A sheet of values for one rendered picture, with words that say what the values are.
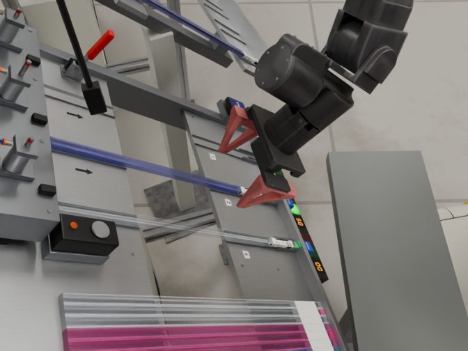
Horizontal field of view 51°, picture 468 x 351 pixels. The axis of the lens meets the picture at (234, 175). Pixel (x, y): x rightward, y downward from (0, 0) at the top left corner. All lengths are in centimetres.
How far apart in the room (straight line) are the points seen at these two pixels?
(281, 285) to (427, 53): 184
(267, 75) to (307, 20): 203
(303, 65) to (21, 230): 36
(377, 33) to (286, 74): 12
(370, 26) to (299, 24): 199
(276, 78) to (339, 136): 155
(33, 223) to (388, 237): 82
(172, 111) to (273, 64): 47
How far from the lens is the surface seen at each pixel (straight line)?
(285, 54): 56
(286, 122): 62
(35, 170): 61
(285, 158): 63
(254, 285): 83
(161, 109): 100
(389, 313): 110
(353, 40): 60
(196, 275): 174
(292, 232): 99
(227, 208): 89
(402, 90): 234
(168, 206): 186
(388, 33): 60
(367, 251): 115
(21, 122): 65
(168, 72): 128
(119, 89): 94
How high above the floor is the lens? 161
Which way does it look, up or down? 56 degrees down
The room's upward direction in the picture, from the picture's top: straight up
